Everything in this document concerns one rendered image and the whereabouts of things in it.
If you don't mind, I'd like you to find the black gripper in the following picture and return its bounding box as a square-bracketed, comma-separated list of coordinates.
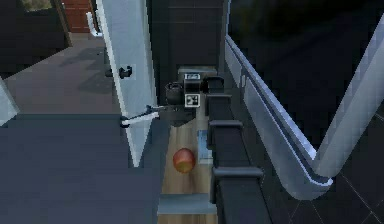
[119, 81, 198, 129]

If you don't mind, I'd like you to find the red yellow apple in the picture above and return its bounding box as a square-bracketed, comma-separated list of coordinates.
[172, 147, 197, 174]

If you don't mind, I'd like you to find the pale blue flat rectangle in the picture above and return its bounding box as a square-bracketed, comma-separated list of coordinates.
[197, 129, 214, 166]

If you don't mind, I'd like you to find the white room door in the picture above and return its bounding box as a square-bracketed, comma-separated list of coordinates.
[95, 0, 158, 168]

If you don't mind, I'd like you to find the dark grey cabinet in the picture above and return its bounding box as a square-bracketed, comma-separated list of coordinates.
[0, 113, 172, 224]

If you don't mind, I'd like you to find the red-brown wooden door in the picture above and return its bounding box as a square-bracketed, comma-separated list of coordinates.
[61, 0, 95, 34]

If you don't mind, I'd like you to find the black sink with silver rim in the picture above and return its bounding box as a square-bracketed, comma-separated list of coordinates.
[223, 0, 384, 202]

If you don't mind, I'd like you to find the black door handle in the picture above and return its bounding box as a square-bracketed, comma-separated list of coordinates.
[105, 65, 134, 80]

